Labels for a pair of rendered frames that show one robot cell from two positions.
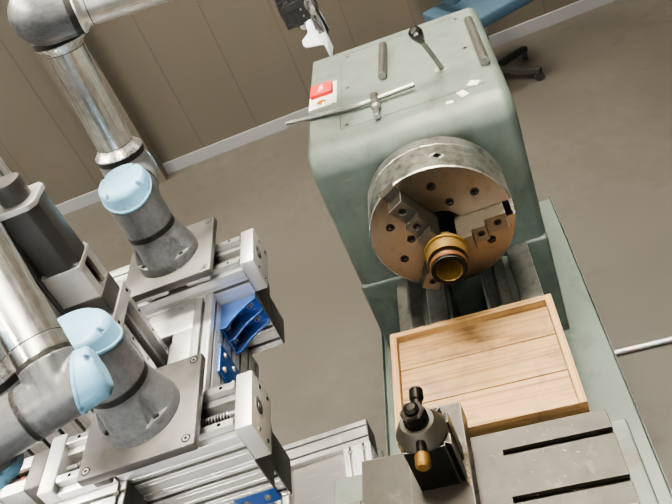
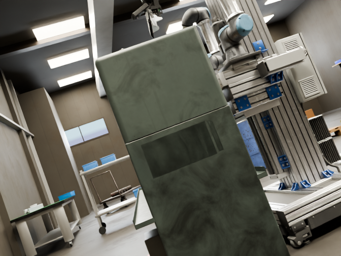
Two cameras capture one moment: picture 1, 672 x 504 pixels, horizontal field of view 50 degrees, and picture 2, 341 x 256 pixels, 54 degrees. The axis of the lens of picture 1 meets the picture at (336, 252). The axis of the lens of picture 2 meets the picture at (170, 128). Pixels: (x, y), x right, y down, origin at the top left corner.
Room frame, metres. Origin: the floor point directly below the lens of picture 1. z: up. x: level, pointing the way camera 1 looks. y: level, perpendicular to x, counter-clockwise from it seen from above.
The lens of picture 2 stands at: (3.28, -0.98, 0.75)
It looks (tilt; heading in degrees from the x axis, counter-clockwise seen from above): 5 degrees up; 158
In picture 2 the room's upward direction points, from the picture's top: 21 degrees counter-clockwise
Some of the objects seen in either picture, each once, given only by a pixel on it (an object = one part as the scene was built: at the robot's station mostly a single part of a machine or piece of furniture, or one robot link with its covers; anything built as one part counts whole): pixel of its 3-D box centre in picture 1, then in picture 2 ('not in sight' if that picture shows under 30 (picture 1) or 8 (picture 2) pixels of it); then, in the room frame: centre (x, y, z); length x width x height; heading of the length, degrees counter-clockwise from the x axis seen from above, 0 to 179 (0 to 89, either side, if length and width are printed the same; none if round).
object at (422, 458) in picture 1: (422, 455); not in sight; (0.69, 0.01, 1.14); 0.04 x 0.02 x 0.02; 164
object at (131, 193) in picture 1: (133, 199); (229, 37); (1.51, 0.36, 1.33); 0.13 x 0.12 x 0.14; 2
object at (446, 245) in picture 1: (447, 256); not in sight; (1.16, -0.20, 1.08); 0.09 x 0.09 x 0.09; 74
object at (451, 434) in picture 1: (433, 448); not in sight; (0.75, -0.01, 1.07); 0.07 x 0.07 x 0.10; 74
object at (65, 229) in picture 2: not in sight; (55, 220); (-3.56, -1.02, 0.42); 2.30 x 0.91 x 0.85; 171
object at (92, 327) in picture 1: (89, 353); (207, 63); (1.02, 0.45, 1.33); 0.13 x 0.12 x 0.14; 102
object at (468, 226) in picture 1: (484, 222); not in sight; (1.21, -0.31, 1.08); 0.12 x 0.11 x 0.05; 74
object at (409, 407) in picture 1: (413, 413); not in sight; (0.74, 0.00, 1.17); 0.04 x 0.04 x 0.04
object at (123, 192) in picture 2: not in sight; (118, 187); (-5.43, 0.66, 0.49); 1.23 x 0.75 x 0.97; 140
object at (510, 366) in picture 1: (480, 370); not in sight; (1.02, -0.16, 0.89); 0.36 x 0.30 x 0.04; 74
